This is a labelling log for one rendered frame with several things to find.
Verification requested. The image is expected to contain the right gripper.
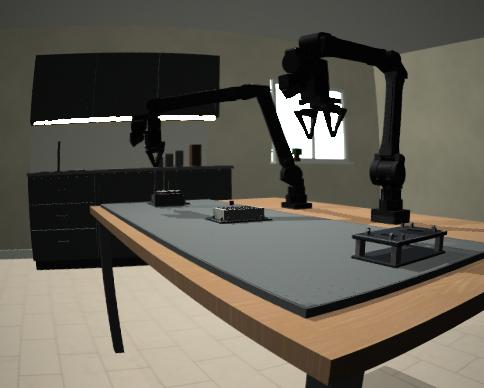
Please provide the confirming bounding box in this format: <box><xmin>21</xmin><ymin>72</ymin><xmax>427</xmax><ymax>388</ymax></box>
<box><xmin>145</xmin><ymin>129</ymin><xmax>165</xmax><ymax>167</ymax></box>

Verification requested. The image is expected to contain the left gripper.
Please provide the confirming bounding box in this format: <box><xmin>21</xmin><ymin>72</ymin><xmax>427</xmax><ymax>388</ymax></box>
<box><xmin>294</xmin><ymin>79</ymin><xmax>347</xmax><ymax>139</ymax></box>

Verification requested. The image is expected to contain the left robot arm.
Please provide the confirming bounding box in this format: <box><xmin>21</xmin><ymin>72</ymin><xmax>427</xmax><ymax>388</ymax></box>
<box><xmin>278</xmin><ymin>32</ymin><xmax>410</xmax><ymax>217</ymax></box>

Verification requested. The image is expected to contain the white grid rack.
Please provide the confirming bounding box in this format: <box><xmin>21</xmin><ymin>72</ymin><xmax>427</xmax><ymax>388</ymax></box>
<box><xmin>213</xmin><ymin>206</ymin><xmax>264</xmax><ymax>221</ymax></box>

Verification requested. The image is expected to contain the grey curved work surface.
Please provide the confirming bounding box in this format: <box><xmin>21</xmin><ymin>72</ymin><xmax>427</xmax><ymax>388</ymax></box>
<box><xmin>101</xmin><ymin>199</ymin><xmax>484</xmax><ymax>319</ymax></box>

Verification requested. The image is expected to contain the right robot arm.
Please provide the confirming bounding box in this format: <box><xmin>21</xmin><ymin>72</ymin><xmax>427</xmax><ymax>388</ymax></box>
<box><xmin>130</xmin><ymin>84</ymin><xmax>312</xmax><ymax>208</ymax></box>

